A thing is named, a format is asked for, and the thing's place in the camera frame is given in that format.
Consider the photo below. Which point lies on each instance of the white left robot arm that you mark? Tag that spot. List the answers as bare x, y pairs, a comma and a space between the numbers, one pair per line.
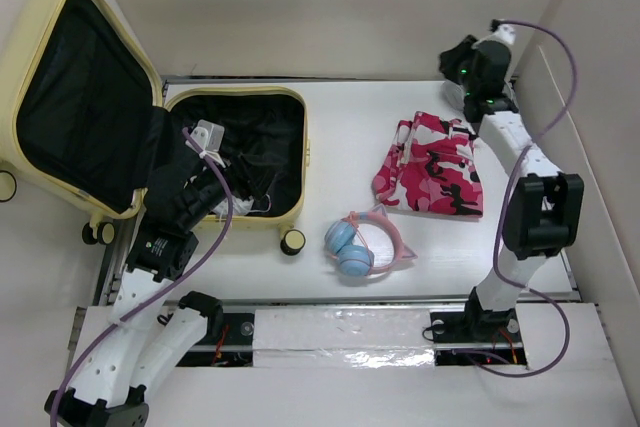
112, 380

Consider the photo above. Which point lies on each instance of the white grey headphones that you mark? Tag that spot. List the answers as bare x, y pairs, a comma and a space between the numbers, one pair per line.
453, 94

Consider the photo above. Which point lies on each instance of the pink camouflage shorts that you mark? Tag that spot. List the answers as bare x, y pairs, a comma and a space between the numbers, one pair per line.
430, 168

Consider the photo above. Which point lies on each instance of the metal base rail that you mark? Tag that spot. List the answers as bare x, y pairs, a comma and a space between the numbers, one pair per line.
349, 336

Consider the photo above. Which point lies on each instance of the yellow open suitcase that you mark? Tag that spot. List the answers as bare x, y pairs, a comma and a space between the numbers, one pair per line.
84, 116

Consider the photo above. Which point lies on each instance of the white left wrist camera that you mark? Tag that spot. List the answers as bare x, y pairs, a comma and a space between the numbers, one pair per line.
206, 139

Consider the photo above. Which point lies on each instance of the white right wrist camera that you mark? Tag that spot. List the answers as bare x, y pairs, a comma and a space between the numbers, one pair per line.
499, 31

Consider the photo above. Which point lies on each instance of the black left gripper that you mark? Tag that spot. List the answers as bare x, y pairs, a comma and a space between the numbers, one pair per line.
252, 175

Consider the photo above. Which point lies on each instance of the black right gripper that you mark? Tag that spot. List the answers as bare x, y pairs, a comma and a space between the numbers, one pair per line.
449, 58

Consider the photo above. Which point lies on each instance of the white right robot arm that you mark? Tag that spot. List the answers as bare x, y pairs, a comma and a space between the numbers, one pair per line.
541, 213

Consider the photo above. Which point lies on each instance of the white towel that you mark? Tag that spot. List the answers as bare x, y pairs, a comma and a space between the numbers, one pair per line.
243, 207

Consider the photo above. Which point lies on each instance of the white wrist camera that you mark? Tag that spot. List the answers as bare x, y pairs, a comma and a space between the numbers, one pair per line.
499, 31
206, 139

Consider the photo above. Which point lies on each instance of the blue pink cat headphones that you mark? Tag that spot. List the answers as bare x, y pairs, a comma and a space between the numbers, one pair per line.
345, 244

